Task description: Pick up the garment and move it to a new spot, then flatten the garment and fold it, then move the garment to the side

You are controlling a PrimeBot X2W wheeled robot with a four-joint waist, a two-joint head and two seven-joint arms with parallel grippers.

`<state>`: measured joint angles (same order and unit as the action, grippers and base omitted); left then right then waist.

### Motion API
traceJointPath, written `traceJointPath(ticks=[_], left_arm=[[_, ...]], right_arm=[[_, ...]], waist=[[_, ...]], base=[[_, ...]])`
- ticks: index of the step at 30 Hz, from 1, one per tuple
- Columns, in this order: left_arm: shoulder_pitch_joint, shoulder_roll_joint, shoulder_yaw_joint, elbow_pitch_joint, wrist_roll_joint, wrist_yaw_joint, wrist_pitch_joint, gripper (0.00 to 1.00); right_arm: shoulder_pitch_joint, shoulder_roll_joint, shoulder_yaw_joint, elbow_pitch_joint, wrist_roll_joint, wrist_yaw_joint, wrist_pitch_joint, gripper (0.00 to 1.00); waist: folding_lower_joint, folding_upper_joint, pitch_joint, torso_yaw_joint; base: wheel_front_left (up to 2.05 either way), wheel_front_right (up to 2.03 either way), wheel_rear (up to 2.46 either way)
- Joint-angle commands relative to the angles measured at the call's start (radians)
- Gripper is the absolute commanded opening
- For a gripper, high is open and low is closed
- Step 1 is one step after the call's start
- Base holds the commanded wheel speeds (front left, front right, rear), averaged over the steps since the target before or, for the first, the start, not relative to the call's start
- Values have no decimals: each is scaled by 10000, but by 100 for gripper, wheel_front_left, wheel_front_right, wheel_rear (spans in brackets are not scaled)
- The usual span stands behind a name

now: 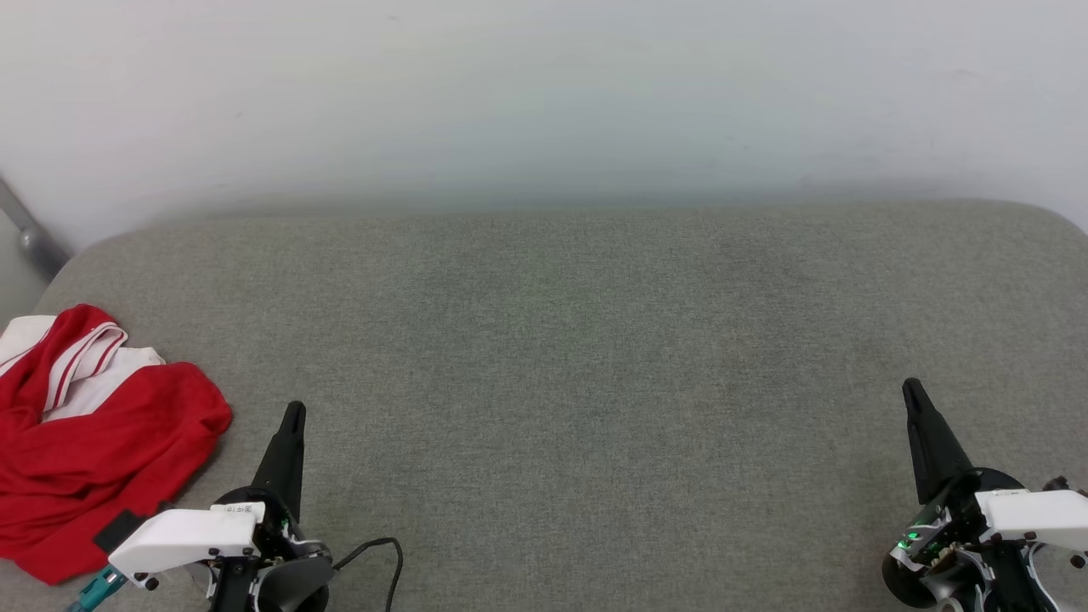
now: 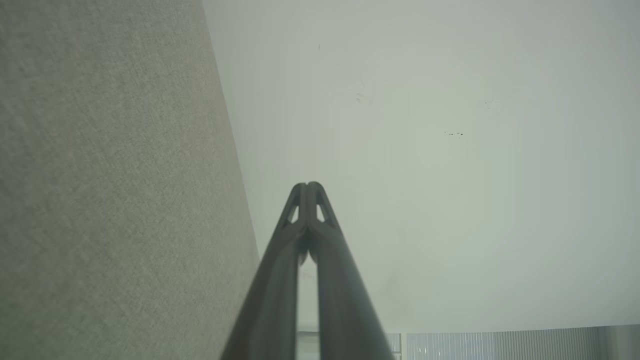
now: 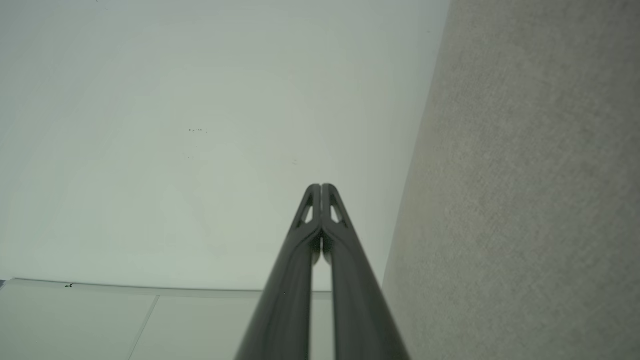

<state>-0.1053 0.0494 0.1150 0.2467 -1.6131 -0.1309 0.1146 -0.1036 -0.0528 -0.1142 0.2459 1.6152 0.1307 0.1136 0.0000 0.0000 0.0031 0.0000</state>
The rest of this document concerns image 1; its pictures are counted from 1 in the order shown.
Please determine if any looped black cable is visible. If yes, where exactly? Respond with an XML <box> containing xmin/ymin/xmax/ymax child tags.
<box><xmin>330</xmin><ymin>537</ymin><xmax>405</xmax><ymax>612</ymax></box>

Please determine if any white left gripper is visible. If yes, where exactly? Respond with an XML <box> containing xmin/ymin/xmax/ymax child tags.
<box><xmin>108</xmin><ymin>402</ymin><xmax>332</xmax><ymax>612</ymax></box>

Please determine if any red and white shirt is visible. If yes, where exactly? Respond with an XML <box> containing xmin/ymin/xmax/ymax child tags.
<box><xmin>0</xmin><ymin>304</ymin><xmax>234</xmax><ymax>587</ymax></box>

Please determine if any teal cable connector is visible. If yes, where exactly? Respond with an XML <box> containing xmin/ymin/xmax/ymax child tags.
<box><xmin>66</xmin><ymin>565</ymin><xmax>128</xmax><ymax>612</ymax></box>

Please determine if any grey metal pipe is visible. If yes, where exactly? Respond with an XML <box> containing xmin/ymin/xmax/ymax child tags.
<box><xmin>0</xmin><ymin>177</ymin><xmax>72</xmax><ymax>280</ymax></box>

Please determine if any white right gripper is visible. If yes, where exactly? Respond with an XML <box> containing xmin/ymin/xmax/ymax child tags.
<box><xmin>881</xmin><ymin>379</ymin><xmax>1088</xmax><ymax>612</ymax></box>

